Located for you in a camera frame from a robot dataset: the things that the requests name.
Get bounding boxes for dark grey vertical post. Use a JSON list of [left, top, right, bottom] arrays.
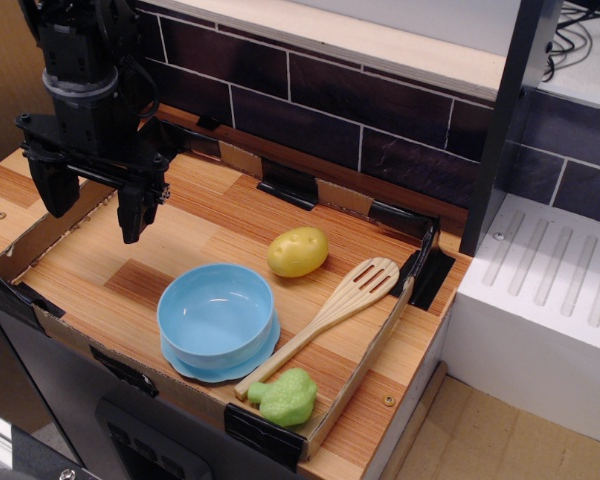
[[460, 0, 562, 256]]

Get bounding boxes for black toy oven panel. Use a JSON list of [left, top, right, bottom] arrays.
[[96, 399, 213, 480]]

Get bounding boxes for light blue scalloped plate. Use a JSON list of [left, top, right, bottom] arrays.
[[160, 312, 282, 385]]

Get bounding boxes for green toy broccoli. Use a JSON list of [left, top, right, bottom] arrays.
[[247, 368, 318, 427]]

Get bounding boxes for yellow toy potato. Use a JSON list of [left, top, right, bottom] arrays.
[[267, 227, 329, 278]]

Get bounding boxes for cardboard tray border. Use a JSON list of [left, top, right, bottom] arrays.
[[0, 109, 468, 479]]

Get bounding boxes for white ridged drainboard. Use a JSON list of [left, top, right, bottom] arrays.
[[442, 195, 600, 441]]

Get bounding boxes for light blue plastic bowl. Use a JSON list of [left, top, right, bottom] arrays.
[[156, 263, 280, 371]]

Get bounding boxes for black cables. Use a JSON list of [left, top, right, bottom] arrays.
[[542, 0, 600, 84]]

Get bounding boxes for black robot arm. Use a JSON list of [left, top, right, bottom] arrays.
[[16, 1, 173, 244]]

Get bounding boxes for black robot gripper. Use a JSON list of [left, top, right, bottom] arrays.
[[16, 69, 169, 244]]

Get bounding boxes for wooden slotted spatula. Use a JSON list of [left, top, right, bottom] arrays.
[[234, 257, 400, 400]]

